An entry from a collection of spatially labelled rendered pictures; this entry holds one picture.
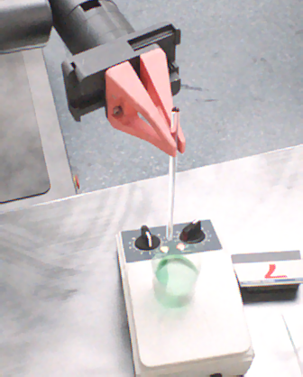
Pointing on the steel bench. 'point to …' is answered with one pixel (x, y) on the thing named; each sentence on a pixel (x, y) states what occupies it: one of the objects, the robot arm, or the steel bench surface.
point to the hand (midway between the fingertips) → (174, 142)
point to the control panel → (166, 238)
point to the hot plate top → (189, 317)
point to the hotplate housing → (233, 366)
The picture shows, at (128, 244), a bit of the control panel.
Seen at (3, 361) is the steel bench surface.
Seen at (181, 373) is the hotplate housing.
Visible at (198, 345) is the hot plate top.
